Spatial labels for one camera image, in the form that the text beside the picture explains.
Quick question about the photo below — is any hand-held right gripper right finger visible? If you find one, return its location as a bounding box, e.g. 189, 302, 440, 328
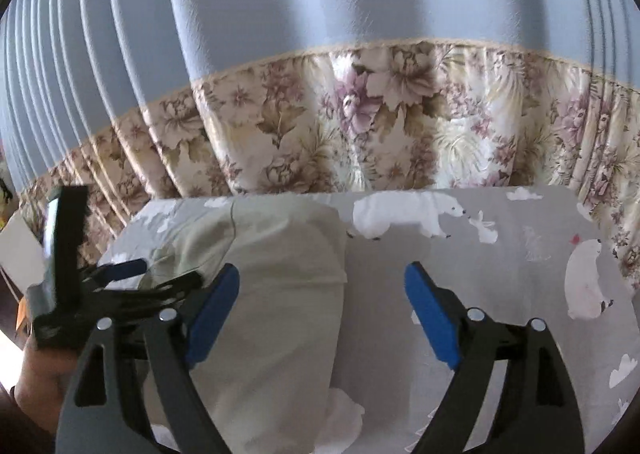
405, 261, 586, 454

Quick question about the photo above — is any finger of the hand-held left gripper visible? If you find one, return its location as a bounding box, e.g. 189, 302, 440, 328
107, 271, 202, 320
85, 259, 149, 287

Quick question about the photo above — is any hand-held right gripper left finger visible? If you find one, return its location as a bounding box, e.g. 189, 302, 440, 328
55, 263, 241, 454

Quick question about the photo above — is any beige jacket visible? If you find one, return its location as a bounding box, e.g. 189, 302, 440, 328
100, 196, 351, 454

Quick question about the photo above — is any person's left forearm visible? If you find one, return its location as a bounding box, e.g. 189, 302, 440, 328
0, 384, 58, 454

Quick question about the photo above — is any person's left hand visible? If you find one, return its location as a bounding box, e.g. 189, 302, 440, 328
15, 346, 83, 430

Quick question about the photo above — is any white board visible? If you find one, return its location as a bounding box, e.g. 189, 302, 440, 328
0, 211, 48, 287

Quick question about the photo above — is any grey animal print bed sheet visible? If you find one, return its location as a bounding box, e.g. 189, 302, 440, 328
95, 186, 640, 454

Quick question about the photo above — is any blue and floral pleated curtain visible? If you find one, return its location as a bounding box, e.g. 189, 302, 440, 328
0, 0, 640, 295

